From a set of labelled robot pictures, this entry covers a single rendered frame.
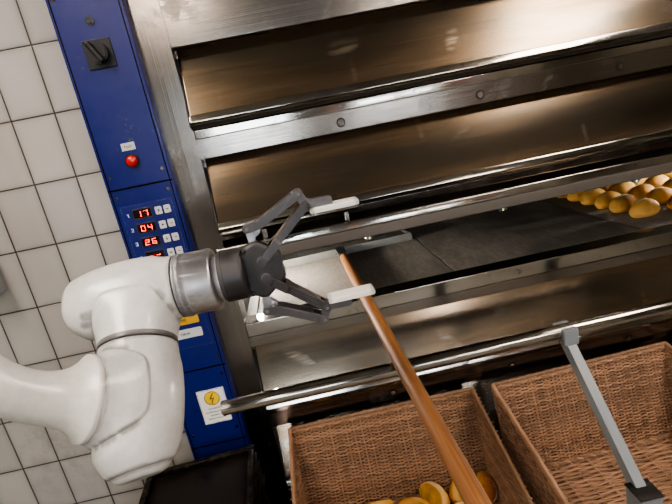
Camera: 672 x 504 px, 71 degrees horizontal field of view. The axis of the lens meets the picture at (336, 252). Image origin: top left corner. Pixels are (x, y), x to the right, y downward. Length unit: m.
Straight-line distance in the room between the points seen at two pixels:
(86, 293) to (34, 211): 0.69
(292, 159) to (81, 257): 0.59
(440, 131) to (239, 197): 0.54
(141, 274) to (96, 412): 0.18
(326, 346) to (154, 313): 0.79
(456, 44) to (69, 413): 1.10
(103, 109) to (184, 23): 0.27
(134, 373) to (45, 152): 0.82
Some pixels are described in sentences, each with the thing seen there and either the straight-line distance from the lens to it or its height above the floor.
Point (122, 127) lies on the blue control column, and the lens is 1.25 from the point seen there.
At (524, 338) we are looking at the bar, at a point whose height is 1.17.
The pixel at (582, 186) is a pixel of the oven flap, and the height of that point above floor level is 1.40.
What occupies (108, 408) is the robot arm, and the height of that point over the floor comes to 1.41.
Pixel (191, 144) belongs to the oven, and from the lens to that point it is 1.24.
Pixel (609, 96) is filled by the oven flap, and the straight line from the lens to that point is 1.50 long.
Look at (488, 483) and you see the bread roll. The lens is 1.49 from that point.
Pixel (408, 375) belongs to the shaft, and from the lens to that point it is 0.89.
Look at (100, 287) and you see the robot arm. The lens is 0.70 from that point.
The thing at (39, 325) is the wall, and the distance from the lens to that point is 1.47.
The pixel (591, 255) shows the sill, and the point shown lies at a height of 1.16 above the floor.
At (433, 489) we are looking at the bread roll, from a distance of 1.48.
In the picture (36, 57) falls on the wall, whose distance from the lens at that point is 1.35.
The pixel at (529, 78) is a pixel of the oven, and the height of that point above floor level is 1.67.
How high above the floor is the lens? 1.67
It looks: 16 degrees down
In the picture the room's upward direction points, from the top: 11 degrees counter-clockwise
